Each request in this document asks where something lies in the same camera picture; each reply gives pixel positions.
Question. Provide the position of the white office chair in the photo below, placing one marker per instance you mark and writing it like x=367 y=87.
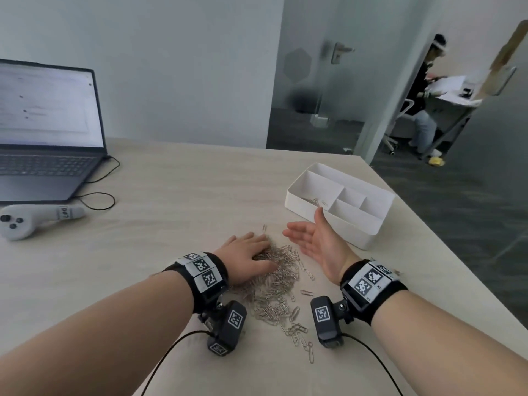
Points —
x=402 y=119

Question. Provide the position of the pile of silver paper clips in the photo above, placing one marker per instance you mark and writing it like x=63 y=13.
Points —
x=272 y=288

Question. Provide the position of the black wristband with markers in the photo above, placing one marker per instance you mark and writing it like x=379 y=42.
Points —
x=369 y=286
x=202 y=276

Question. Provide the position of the black right wristband with markers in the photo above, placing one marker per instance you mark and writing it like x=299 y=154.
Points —
x=369 y=286

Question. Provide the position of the white divided organizer tray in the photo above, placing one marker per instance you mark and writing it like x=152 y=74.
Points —
x=371 y=220

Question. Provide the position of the frosted glass door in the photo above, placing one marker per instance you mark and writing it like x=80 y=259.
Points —
x=330 y=90

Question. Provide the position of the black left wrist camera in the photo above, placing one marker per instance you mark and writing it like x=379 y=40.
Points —
x=229 y=325

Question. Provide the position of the few paper clips in tray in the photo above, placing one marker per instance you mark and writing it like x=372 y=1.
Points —
x=315 y=201

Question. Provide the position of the grey open laptop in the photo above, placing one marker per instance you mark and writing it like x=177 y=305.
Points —
x=49 y=131

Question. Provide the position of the person's right forearm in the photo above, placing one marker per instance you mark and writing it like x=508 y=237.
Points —
x=449 y=346

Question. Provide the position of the person's right hand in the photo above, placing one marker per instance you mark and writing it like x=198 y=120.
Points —
x=326 y=251

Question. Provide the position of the person's left hand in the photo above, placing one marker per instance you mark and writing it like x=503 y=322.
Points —
x=243 y=257

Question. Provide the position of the white headset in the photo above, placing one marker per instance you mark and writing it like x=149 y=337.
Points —
x=439 y=46

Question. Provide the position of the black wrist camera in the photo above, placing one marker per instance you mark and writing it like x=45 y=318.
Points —
x=229 y=325
x=326 y=319

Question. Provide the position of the yellow object on floor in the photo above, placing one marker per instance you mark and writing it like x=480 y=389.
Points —
x=437 y=161

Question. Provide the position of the white handheld controller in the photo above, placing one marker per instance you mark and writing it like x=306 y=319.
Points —
x=24 y=224

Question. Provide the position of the white desk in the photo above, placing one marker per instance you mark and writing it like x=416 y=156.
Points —
x=456 y=105

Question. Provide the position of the person's left fingers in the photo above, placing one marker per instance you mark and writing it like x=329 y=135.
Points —
x=258 y=243

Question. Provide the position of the person's right thumb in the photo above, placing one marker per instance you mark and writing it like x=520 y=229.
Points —
x=321 y=220

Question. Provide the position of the black left wristband with markers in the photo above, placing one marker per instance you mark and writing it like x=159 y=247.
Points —
x=202 y=276

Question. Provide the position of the white papers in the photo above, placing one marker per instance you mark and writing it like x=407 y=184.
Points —
x=449 y=84

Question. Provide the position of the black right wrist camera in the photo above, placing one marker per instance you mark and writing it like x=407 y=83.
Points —
x=326 y=319

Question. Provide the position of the person's left forearm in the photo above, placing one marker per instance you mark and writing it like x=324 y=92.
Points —
x=95 y=329

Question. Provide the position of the brown cardboard board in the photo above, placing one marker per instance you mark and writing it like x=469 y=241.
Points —
x=501 y=57

